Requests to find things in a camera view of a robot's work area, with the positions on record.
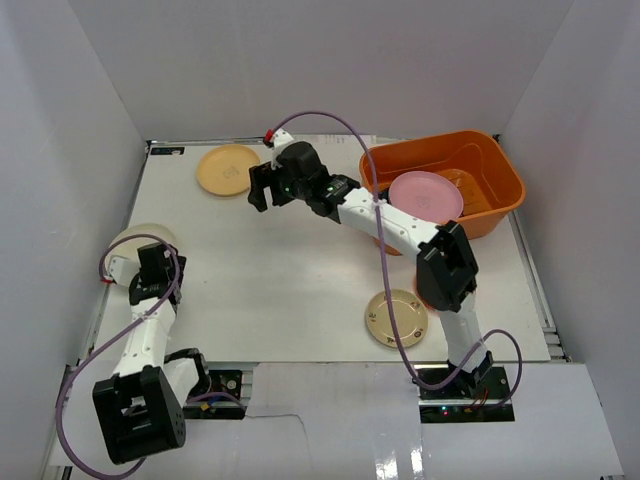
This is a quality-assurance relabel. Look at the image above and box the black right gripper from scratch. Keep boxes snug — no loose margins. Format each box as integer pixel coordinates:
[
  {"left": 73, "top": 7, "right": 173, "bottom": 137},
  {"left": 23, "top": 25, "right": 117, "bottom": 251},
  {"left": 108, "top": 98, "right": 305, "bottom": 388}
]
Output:
[{"left": 248, "top": 161, "right": 310, "bottom": 214}]

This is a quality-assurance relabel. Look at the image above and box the cream round plate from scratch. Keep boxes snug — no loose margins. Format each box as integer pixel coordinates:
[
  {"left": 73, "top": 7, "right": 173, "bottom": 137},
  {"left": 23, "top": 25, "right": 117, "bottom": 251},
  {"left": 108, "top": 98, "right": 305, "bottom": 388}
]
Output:
[{"left": 104, "top": 223, "right": 179, "bottom": 269}]

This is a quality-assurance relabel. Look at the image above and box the pink round plate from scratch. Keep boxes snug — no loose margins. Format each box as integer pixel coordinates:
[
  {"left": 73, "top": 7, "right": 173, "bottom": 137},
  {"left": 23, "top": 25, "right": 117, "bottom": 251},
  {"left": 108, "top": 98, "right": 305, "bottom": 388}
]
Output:
[{"left": 388, "top": 171, "right": 464, "bottom": 224}]

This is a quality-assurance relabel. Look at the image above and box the orange round plate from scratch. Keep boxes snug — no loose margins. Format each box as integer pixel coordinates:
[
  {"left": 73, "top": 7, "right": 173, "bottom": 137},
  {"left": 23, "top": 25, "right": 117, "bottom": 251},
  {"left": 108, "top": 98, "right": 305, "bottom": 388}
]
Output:
[{"left": 412, "top": 273, "right": 439, "bottom": 312}]

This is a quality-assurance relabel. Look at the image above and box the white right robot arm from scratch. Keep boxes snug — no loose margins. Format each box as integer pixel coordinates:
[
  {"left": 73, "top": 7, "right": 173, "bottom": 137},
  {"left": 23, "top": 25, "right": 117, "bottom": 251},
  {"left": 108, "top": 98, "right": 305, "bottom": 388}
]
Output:
[{"left": 269, "top": 130, "right": 493, "bottom": 399}]

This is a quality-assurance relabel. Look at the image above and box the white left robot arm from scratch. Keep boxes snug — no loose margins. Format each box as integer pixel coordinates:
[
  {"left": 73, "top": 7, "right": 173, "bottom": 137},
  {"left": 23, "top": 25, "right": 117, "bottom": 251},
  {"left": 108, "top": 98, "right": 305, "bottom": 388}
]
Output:
[{"left": 92, "top": 223, "right": 241, "bottom": 465}]

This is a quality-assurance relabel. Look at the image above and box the orange plastic bin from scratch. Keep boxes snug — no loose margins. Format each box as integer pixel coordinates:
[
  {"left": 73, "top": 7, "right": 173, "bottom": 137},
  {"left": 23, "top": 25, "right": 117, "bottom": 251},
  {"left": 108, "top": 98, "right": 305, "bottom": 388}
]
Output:
[{"left": 359, "top": 130, "right": 526, "bottom": 239}]

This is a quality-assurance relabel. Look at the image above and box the yellow round plate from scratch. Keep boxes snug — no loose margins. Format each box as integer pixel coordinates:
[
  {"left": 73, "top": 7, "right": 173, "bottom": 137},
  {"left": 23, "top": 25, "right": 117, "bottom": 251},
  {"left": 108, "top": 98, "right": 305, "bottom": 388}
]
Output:
[{"left": 196, "top": 145, "right": 260, "bottom": 197}]

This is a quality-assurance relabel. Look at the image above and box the white paper sheet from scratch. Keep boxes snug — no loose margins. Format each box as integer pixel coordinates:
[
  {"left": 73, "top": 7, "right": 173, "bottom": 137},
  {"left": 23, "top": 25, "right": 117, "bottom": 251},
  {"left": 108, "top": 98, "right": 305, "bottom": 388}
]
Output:
[{"left": 293, "top": 134, "right": 360, "bottom": 146}]

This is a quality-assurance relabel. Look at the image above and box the black label sticker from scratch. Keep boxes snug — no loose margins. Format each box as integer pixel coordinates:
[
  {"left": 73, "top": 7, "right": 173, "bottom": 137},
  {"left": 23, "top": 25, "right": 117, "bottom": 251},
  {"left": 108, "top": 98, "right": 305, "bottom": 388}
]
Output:
[{"left": 149, "top": 146, "right": 185, "bottom": 156}]

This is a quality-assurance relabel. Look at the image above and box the beige floral round plate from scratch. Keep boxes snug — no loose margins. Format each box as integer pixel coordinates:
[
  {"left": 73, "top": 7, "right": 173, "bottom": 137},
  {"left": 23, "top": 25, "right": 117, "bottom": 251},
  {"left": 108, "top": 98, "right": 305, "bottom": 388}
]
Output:
[{"left": 364, "top": 289, "right": 429, "bottom": 348}]

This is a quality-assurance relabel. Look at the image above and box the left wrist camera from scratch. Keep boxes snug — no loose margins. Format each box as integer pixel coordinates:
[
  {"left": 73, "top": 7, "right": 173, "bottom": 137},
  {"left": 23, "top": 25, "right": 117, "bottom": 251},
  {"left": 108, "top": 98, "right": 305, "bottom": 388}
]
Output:
[{"left": 102, "top": 255, "right": 139, "bottom": 287}]

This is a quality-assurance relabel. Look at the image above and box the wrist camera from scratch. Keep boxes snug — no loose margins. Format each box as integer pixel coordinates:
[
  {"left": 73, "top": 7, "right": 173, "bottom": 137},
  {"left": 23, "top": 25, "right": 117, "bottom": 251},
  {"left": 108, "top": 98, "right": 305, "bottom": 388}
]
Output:
[
  {"left": 263, "top": 128, "right": 295, "bottom": 151},
  {"left": 102, "top": 255, "right": 139, "bottom": 287}
]

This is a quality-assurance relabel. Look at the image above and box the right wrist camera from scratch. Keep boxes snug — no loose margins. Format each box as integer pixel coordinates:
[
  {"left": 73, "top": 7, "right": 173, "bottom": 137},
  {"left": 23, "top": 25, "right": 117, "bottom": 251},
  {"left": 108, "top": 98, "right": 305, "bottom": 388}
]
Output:
[{"left": 263, "top": 128, "right": 295, "bottom": 151}]

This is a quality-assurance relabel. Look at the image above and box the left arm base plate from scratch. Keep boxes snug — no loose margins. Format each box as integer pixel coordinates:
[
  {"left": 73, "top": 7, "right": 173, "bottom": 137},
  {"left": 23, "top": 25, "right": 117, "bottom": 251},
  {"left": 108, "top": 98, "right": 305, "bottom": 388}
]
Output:
[{"left": 183, "top": 369, "right": 252, "bottom": 421}]

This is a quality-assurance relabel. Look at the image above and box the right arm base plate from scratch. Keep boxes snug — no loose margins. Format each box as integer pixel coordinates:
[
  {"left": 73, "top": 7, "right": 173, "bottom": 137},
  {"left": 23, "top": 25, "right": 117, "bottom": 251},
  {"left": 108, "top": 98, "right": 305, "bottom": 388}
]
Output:
[{"left": 418, "top": 366, "right": 515, "bottom": 425}]

